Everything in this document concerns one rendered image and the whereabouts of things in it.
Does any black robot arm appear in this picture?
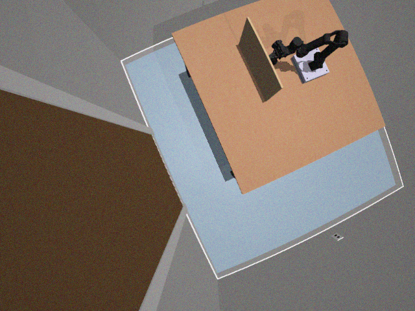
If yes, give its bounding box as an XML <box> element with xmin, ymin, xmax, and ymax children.
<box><xmin>286</xmin><ymin>30</ymin><xmax>348</xmax><ymax>71</ymax></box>

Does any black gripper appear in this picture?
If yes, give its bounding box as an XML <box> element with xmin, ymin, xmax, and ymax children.
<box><xmin>268</xmin><ymin>43</ymin><xmax>290</xmax><ymax>65</ymax></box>

